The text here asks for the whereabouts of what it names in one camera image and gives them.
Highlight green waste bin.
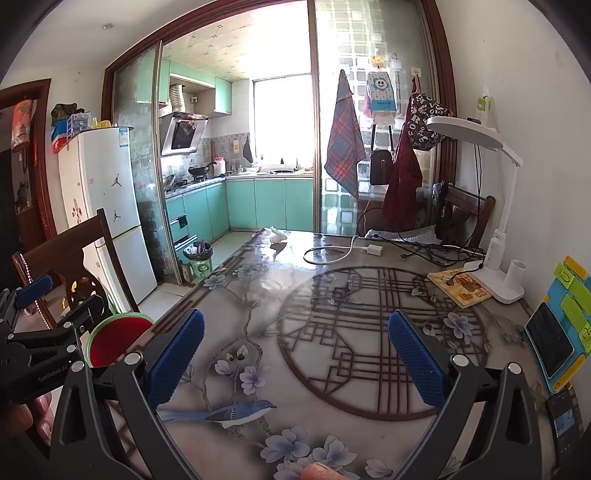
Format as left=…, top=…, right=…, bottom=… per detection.
left=183, top=240, right=214, bottom=278

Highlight range hood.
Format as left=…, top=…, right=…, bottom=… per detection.
left=161, top=112, right=208, bottom=157

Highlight person's right hand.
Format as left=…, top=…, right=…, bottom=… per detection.
left=302, top=463, right=342, bottom=480

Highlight white refrigerator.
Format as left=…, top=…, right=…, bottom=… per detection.
left=58, top=127, right=158, bottom=305

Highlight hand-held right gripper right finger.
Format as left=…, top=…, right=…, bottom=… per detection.
left=387, top=310, right=542, bottom=480

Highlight red bin with green rim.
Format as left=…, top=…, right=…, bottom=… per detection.
left=87, top=312, right=155, bottom=369

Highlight white desk lamp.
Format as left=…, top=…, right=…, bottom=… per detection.
left=426, top=115, right=527, bottom=304

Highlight black cable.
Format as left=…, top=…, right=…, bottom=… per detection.
left=358, top=208, right=485, bottom=266

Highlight teal kitchen cabinets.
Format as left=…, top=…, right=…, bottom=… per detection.
left=165, top=178, right=317, bottom=241
left=136, top=60, right=234, bottom=116

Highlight white bead string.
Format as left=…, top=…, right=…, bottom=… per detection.
left=23, top=261, right=54, bottom=326

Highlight red wall hanging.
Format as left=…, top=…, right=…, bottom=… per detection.
left=11, top=99, right=37, bottom=153

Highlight dark red apron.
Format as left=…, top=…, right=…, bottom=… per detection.
left=381, top=120, right=423, bottom=228

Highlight colourful kids tablet toy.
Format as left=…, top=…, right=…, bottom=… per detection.
left=524, top=255, right=591, bottom=394

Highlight blue red box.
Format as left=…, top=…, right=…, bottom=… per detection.
left=52, top=124, right=72, bottom=154

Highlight frosted glass sliding door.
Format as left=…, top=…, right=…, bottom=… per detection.
left=314, top=0, right=437, bottom=232
left=111, top=44, right=164, bottom=282

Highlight grey cloth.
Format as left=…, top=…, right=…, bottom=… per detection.
left=365, top=226, right=444, bottom=245

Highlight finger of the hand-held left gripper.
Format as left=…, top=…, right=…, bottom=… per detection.
left=0, top=273, right=54, bottom=326
left=7, top=294, right=108, bottom=352

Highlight person's left hand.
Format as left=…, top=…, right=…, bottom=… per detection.
left=0, top=392, right=54, bottom=446

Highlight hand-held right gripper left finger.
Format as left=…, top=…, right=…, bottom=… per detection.
left=48, top=309, right=218, bottom=480

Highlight brown bag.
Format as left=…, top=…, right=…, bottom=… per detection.
left=369, top=124, right=394, bottom=185

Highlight blue white tissue holder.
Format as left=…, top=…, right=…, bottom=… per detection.
left=362, top=68, right=399, bottom=124

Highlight teal upper kitchen cabinets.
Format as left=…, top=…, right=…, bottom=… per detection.
left=136, top=60, right=234, bottom=116

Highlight white charger with cable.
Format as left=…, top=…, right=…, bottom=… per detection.
left=303, top=235, right=384, bottom=265

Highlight teal lower kitchen cabinets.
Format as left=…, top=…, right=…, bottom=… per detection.
left=165, top=178, right=317, bottom=241

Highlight black white patterned bag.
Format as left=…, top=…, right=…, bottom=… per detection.
left=405, top=92, right=455, bottom=151

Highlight yellow book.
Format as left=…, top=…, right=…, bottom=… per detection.
left=427, top=268, right=492, bottom=309

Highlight dark bundle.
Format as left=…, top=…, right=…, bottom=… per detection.
left=51, top=102, right=77, bottom=125

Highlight plaid towel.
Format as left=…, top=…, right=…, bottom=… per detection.
left=324, top=69, right=365, bottom=200

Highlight kitchen window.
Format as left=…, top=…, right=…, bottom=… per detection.
left=252, top=74, right=315, bottom=171

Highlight dark wooden chair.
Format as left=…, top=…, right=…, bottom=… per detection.
left=431, top=181, right=496, bottom=250
left=11, top=209, right=141, bottom=333

